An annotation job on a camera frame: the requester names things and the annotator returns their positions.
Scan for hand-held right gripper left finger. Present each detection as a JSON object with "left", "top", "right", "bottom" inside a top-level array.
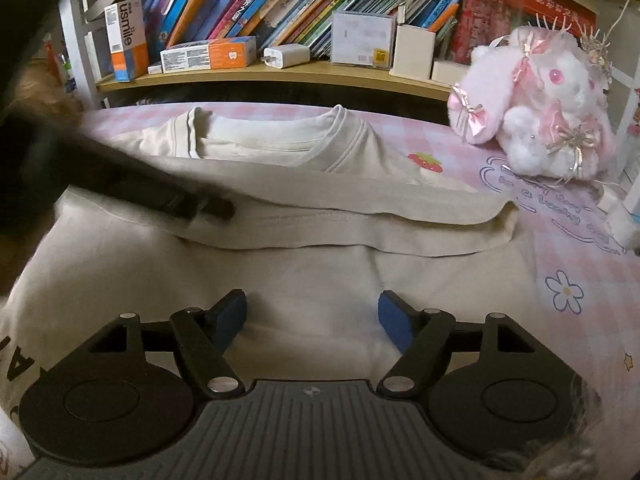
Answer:
[{"left": 89, "top": 288, "right": 249, "bottom": 399}]

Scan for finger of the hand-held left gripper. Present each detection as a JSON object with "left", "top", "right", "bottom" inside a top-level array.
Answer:
[{"left": 67, "top": 127, "right": 237, "bottom": 222}]

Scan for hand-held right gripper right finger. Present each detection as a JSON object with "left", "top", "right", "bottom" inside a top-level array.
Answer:
[{"left": 376, "top": 289, "right": 541, "bottom": 399}]

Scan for beige t-shirt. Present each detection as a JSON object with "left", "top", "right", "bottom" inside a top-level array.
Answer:
[{"left": 0, "top": 105, "right": 557, "bottom": 480}]

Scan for white orange toothpaste box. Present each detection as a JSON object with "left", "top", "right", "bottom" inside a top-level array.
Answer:
[{"left": 160, "top": 36, "right": 257, "bottom": 74}]

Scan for tall blue orange box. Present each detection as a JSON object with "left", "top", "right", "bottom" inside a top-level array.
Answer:
[{"left": 104, "top": 0, "right": 151, "bottom": 83}]

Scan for wooden shelf board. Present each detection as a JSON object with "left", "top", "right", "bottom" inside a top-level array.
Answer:
[{"left": 95, "top": 59, "right": 457, "bottom": 102}]

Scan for white charger plug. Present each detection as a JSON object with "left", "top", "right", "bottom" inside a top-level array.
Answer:
[{"left": 260, "top": 44, "right": 312, "bottom": 70}]

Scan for fuzzy brown sleeve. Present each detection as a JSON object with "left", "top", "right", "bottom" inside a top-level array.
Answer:
[{"left": 487, "top": 374, "right": 621, "bottom": 480}]

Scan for row of colourful books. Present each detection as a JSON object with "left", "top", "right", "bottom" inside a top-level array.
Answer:
[{"left": 140, "top": 0, "right": 481, "bottom": 61}]

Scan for white power adapter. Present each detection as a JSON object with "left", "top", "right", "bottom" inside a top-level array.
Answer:
[{"left": 599, "top": 195, "right": 640, "bottom": 252}]

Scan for small white box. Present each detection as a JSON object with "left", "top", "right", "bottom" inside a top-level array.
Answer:
[{"left": 431, "top": 58, "right": 471, "bottom": 86}]

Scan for white labelled square box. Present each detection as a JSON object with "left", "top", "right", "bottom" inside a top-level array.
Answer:
[{"left": 330, "top": 10, "right": 396, "bottom": 69}]

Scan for pink white plush bunny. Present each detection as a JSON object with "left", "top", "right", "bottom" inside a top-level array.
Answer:
[{"left": 447, "top": 15, "right": 619, "bottom": 182}]

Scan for white square pen holder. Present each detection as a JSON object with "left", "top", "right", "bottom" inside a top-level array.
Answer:
[{"left": 390, "top": 24, "right": 436, "bottom": 80}]

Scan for dried flower bunch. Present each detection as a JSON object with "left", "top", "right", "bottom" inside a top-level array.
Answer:
[{"left": 582, "top": 27, "right": 617, "bottom": 78}]

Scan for red books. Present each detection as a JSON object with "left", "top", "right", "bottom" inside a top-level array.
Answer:
[{"left": 450, "top": 0, "right": 599, "bottom": 66}]

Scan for white metal shelf post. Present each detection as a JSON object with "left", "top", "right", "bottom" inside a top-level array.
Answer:
[{"left": 54, "top": 0, "right": 107, "bottom": 109}]

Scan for white shelf frame with stickers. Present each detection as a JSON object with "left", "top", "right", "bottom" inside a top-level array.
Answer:
[{"left": 612, "top": 57, "right": 640, "bottom": 187}]

